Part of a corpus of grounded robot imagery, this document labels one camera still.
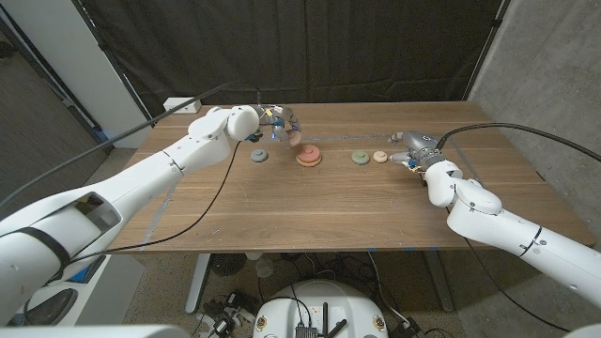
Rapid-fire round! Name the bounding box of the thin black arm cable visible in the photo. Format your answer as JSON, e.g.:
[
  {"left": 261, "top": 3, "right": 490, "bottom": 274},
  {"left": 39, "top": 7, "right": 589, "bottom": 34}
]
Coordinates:
[
  {"left": 464, "top": 237, "right": 570, "bottom": 332},
  {"left": 46, "top": 140, "right": 241, "bottom": 283}
]

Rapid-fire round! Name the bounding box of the black backdrop pole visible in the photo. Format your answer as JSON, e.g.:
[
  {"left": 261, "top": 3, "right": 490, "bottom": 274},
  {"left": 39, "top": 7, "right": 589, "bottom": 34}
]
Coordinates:
[
  {"left": 462, "top": 0, "right": 512, "bottom": 101},
  {"left": 70, "top": 0, "right": 157, "bottom": 129}
]

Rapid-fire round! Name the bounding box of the black device with blue disc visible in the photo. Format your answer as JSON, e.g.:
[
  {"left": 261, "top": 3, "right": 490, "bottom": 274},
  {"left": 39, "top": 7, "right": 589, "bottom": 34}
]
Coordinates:
[{"left": 65, "top": 255, "right": 107, "bottom": 285}]

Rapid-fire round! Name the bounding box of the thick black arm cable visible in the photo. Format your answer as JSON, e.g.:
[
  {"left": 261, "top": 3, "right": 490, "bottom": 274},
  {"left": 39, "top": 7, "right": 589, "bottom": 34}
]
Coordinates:
[
  {"left": 436, "top": 122, "right": 601, "bottom": 163},
  {"left": 0, "top": 82, "right": 262, "bottom": 210}
]

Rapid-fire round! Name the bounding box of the small black floor fan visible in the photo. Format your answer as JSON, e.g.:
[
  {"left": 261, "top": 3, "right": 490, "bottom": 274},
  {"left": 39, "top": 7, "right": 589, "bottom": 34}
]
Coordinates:
[{"left": 209, "top": 253, "right": 249, "bottom": 277}]

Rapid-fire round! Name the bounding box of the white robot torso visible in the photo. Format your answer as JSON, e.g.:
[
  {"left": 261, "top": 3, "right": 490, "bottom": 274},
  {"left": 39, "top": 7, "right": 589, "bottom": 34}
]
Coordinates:
[{"left": 253, "top": 280, "right": 390, "bottom": 338}]

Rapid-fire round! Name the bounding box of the dark grey round pad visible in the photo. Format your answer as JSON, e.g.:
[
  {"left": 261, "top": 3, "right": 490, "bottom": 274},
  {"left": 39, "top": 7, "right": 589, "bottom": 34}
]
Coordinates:
[{"left": 25, "top": 287, "right": 80, "bottom": 327}]

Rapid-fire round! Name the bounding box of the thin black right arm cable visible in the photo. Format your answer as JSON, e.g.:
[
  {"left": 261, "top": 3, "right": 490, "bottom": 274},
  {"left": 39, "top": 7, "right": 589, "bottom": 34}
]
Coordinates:
[{"left": 464, "top": 237, "right": 570, "bottom": 332}]

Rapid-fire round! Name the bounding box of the white table leg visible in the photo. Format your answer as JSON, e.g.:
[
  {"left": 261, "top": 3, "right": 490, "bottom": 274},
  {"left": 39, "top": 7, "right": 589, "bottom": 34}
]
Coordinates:
[{"left": 184, "top": 253, "right": 212, "bottom": 315}]

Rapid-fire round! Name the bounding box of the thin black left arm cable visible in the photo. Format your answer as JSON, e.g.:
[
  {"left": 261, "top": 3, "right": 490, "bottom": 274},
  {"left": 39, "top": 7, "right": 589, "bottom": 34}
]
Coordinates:
[{"left": 46, "top": 140, "right": 241, "bottom": 283}]

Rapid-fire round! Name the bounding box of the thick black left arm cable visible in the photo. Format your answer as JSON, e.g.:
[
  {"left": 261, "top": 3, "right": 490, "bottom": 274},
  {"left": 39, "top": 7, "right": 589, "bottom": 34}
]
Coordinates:
[{"left": 0, "top": 82, "right": 262, "bottom": 210}]

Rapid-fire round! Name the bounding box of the red toy disc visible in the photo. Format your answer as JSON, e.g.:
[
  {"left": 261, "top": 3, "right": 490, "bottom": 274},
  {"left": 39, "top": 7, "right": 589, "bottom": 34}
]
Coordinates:
[{"left": 296, "top": 144, "right": 322, "bottom": 164}]

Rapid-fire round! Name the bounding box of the grey table leg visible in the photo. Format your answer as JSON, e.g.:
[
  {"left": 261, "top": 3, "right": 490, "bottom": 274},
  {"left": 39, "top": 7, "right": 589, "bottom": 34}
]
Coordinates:
[{"left": 424, "top": 251, "right": 455, "bottom": 314}]

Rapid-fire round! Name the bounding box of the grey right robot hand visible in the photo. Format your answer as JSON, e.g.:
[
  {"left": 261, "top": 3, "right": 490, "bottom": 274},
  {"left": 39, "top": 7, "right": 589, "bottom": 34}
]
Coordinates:
[{"left": 388, "top": 131, "right": 446, "bottom": 173}]

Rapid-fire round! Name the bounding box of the white power strip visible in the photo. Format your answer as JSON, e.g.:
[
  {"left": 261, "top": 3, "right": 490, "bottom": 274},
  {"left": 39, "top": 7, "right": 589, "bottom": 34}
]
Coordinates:
[{"left": 162, "top": 97, "right": 203, "bottom": 115}]

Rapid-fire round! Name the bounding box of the black curtain backdrop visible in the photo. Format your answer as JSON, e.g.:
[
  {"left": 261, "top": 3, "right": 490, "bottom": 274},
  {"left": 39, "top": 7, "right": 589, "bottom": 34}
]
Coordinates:
[{"left": 74, "top": 0, "right": 511, "bottom": 124}]

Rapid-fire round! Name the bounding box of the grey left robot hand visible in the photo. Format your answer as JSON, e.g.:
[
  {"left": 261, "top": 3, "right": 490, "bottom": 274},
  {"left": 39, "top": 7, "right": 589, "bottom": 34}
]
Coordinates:
[{"left": 253, "top": 104, "right": 302, "bottom": 149}]

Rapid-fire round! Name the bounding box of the clear plastic jar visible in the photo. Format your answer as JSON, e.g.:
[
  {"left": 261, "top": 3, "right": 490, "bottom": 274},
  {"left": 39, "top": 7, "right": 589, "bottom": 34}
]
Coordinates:
[{"left": 255, "top": 256, "right": 275, "bottom": 279}]

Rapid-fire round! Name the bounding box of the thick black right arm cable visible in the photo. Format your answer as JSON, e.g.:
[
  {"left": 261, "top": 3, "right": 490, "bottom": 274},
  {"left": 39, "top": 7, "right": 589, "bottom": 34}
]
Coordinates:
[{"left": 436, "top": 122, "right": 601, "bottom": 163}]

